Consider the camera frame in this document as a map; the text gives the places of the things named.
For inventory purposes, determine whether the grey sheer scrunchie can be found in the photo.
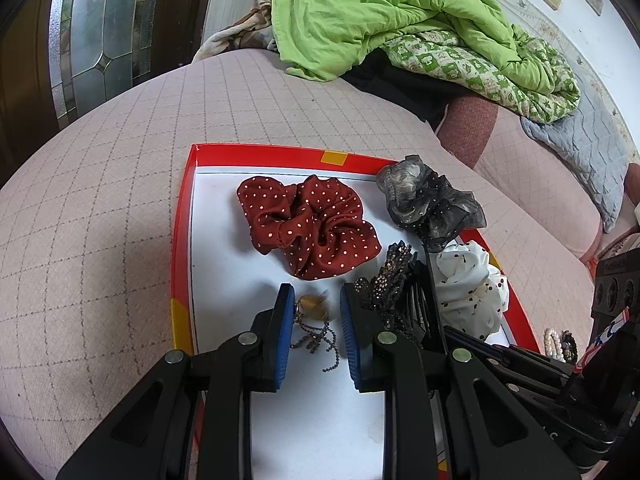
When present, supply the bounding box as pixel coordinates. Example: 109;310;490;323
375;154;487;253

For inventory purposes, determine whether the rhinestone hair clip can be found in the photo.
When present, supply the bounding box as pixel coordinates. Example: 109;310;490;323
354;241;416;331

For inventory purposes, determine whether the beige floral cloth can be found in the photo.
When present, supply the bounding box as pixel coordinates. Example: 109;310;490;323
191;0;281;63

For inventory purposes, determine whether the wooden door with glass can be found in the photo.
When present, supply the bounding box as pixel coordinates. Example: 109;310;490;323
0;0;221;171

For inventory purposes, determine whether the green quilt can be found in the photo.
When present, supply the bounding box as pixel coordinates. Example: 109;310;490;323
272;0;582;125

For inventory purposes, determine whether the red polka dot scrunchie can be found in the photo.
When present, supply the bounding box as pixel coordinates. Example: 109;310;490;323
236;174;383;282

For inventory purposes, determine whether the white pearl bracelet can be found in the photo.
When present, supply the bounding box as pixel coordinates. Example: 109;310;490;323
542;327;566;361

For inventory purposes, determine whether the gold beaded tassel hair clip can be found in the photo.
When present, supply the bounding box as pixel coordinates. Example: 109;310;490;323
292;290;346;373

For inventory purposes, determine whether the black hair comb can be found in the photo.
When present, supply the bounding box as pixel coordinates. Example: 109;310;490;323
397;255;448;348

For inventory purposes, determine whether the white dotted scrunchie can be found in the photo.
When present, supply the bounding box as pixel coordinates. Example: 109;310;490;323
432;240;510;338

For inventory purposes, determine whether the black cloth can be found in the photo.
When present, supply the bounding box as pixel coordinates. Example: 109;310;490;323
345;52;468;126

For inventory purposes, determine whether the red cardboard tray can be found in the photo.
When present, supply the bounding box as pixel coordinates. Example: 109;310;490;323
169;143;543;480

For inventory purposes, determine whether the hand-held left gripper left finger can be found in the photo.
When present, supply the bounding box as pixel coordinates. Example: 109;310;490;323
55;283;297;480

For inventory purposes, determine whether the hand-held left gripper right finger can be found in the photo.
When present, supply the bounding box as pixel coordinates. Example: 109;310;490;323
339;282;583;480

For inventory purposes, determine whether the pink bolster cushion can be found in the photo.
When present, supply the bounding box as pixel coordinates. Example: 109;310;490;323
435;94;606;261

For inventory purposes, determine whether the grey quilted pillow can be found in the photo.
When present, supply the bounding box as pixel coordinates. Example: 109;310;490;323
520;67;631;233

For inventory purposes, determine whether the dark beaded bracelet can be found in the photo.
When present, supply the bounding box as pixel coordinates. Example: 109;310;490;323
560;329;580;365

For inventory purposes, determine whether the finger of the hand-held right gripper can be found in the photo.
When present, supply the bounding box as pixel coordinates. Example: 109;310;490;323
444;325;572;387
500;379;602;428

